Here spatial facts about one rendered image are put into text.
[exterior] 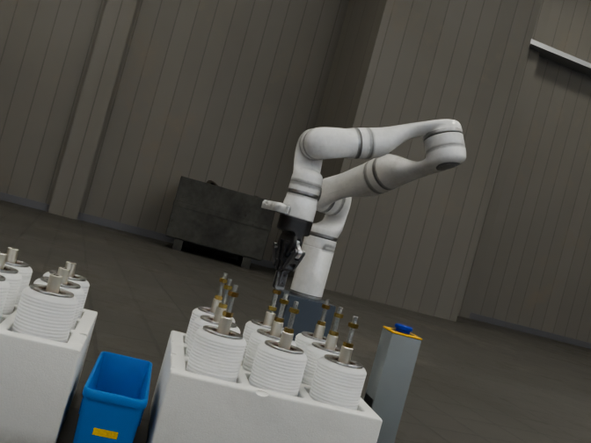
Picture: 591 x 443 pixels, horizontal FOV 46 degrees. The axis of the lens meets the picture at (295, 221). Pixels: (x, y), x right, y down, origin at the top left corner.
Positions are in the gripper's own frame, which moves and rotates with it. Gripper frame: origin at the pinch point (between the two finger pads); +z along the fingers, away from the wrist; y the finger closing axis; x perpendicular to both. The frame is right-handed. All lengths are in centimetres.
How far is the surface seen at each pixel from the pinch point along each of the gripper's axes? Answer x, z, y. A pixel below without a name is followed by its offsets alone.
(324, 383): -0.7, 14.4, -28.1
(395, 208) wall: -340, -63, 477
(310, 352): -3.5, 11.6, -15.6
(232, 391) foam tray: 16.7, 18.4, -28.0
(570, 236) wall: -680, -105, 556
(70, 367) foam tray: 43, 21, -20
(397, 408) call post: -27.6, 19.9, -15.9
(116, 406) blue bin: 34.1, 25.3, -22.3
